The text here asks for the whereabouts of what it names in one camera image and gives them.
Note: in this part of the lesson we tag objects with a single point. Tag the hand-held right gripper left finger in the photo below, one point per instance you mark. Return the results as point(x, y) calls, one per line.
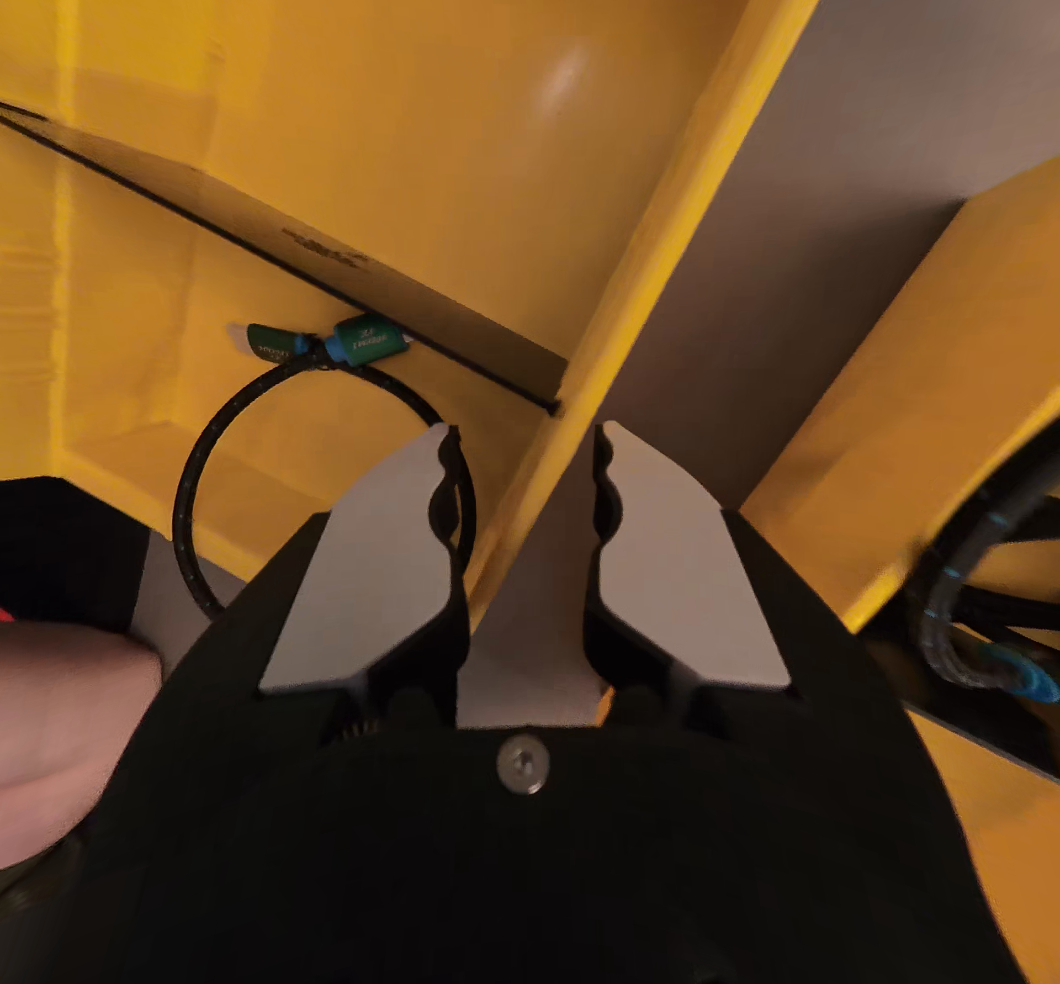
point(364, 586)

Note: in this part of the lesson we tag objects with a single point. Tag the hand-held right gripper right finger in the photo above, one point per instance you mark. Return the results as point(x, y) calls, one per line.
point(687, 586)

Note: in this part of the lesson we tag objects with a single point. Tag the yellow plastic bin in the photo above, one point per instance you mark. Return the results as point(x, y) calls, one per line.
point(414, 89)
point(952, 354)

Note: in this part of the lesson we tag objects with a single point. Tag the person's left forearm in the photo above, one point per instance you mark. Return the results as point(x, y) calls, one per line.
point(58, 719)

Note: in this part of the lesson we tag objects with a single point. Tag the black bin divider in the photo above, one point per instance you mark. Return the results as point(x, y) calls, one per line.
point(373, 288)

